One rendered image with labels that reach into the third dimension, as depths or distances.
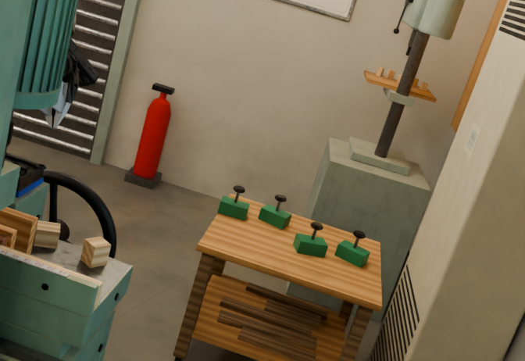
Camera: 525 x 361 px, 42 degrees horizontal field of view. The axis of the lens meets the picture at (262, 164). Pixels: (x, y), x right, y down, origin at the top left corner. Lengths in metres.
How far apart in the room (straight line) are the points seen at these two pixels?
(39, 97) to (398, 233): 2.39
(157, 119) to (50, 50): 2.97
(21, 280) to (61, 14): 0.42
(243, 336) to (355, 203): 0.94
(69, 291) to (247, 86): 3.01
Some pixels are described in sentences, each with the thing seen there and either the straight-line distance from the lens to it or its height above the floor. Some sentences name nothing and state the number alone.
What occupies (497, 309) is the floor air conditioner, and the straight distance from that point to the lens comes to 2.29.
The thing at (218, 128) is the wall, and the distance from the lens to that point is 4.11.
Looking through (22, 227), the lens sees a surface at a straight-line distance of 1.26.
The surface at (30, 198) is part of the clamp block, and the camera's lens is 1.37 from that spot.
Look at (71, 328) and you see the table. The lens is 1.16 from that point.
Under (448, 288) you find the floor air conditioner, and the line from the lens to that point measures 2.24.
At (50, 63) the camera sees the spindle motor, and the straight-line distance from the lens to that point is 1.06.
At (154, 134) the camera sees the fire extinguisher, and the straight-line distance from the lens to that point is 4.02.
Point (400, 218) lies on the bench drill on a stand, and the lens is 3.21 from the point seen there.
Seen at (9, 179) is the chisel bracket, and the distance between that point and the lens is 1.18.
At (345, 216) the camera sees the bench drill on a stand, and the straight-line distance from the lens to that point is 3.19.
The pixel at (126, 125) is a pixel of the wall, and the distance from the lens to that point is 4.24.
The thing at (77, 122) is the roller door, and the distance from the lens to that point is 4.31.
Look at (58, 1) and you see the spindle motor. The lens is 1.03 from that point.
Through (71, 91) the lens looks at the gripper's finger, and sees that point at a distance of 1.39.
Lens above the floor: 1.52
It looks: 17 degrees down
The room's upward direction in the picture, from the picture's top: 17 degrees clockwise
